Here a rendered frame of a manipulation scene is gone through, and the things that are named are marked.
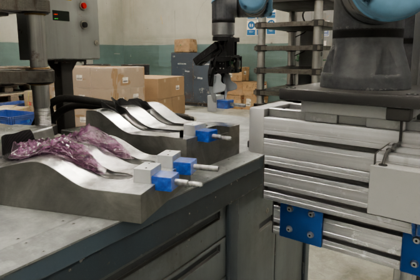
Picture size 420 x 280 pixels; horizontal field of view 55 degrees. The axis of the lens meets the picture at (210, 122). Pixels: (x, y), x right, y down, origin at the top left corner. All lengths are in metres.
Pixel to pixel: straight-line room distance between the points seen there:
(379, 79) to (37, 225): 0.63
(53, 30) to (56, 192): 1.06
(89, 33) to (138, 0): 8.26
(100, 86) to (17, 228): 4.39
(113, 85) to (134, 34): 5.25
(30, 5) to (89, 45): 0.40
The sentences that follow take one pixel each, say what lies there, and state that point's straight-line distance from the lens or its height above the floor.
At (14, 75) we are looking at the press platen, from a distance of 1.57.
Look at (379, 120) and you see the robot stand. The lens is 0.70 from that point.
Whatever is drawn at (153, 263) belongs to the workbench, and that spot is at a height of 0.63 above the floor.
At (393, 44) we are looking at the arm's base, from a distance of 0.72.
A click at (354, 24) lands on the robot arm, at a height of 1.14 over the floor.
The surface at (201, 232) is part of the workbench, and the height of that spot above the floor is 0.63.
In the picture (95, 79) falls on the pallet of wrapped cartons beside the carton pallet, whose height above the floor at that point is 0.78.
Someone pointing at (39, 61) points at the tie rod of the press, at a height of 1.07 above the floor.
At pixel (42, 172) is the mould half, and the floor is 0.88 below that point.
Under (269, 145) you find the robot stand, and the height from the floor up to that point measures 0.92.
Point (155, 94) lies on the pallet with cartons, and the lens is 5.78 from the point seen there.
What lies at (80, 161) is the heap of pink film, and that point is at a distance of 0.85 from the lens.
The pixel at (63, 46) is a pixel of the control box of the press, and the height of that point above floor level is 1.13.
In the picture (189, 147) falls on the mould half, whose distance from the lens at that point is 1.00.
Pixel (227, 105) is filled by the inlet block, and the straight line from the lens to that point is 1.31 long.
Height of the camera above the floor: 1.10
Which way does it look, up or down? 10 degrees down
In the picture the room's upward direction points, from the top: straight up
